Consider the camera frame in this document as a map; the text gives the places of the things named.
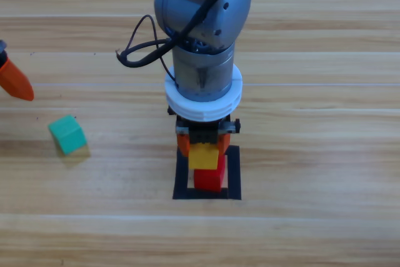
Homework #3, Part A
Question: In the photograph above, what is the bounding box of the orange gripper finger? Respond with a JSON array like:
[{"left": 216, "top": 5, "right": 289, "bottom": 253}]
[
  {"left": 217, "top": 134, "right": 231, "bottom": 157},
  {"left": 176, "top": 134, "right": 191, "bottom": 158},
  {"left": 0, "top": 48, "right": 34, "bottom": 102}
]

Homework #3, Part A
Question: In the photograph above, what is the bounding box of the yellow wooden block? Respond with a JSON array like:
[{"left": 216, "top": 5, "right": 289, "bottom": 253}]
[{"left": 188, "top": 143, "right": 219, "bottom": 171}]

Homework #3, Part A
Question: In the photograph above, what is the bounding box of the red wooden block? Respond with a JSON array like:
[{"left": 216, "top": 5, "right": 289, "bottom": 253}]
[{"left": 193, "top": 154, "right": 226, "bottom": 193}]

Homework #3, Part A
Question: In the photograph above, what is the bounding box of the green wooden block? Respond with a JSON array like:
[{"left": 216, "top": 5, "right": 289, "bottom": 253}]
[{"left": 47, "top": 114, "right": 88, "bottom": 156}]

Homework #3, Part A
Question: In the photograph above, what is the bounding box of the black tape square outline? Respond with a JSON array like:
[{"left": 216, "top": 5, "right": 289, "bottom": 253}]
[{"left": 172, "top": 145, "right": 243, "bottom": 201}]

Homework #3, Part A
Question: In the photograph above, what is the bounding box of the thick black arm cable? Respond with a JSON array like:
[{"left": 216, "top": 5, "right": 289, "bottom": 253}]
[{"left": 115, "top": 0, "right": 244, "bottom": 69}]

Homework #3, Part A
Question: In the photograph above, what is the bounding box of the thin arm wire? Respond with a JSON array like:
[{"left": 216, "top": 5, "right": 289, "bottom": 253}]
[{"left": 127, "top": 14, "right": 179, "bottom": 86}]

